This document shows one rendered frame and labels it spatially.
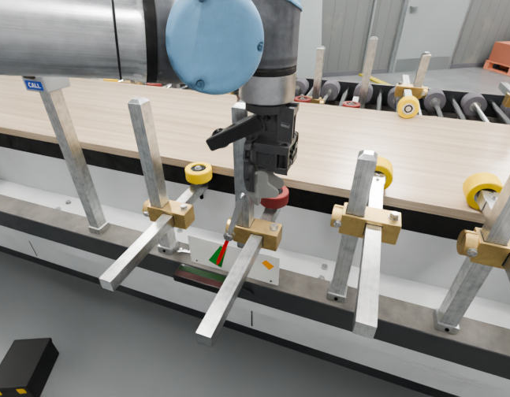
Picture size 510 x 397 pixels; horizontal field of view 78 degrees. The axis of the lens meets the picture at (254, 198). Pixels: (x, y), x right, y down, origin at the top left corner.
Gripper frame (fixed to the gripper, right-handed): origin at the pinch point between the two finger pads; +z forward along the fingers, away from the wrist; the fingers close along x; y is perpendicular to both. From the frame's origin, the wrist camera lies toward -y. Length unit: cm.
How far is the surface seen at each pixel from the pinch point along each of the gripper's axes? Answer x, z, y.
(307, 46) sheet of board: 475, 43, -86
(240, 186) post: 6.1, 2.0, -5.7
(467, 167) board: 52, 10, 50
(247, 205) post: 6.1, 6.7, -3.9
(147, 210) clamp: 5.5, 15.2, -32.8
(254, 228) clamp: 6.3, 13.5, -2.3
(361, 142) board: 60, 10, 18
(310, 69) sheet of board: 471, 76, -78
